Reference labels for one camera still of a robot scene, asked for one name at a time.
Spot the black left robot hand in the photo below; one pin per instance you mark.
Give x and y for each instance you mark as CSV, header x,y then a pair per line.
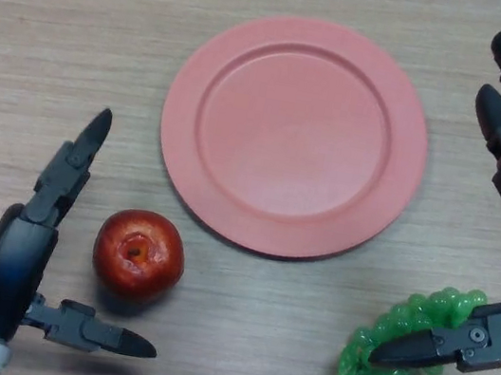
x,y
12,263

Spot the red apple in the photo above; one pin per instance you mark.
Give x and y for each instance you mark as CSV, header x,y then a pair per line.
x,y
137,257

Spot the pink round plate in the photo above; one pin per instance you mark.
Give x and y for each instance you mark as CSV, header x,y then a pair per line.
x,y
294,142

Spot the green grape bunch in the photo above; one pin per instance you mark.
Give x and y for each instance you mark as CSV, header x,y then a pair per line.
x,y
412,315

